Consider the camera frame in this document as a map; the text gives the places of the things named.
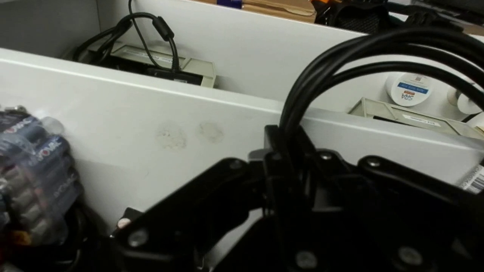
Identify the cardboard box with purple tape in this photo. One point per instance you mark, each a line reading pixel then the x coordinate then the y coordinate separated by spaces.
pixel 291 10

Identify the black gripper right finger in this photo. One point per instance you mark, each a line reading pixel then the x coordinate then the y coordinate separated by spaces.
pixel 366 217

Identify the grey bin middle shelf right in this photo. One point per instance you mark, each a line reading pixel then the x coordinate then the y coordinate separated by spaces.
pixel 165 61

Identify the pack of batteries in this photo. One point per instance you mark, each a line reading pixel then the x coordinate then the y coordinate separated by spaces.
pixel 38 179

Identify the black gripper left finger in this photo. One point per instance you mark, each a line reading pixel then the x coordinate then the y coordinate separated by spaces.
pixel 176 232

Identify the white metal shelving unit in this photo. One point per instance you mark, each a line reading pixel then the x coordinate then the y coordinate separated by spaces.
pixel 140 138

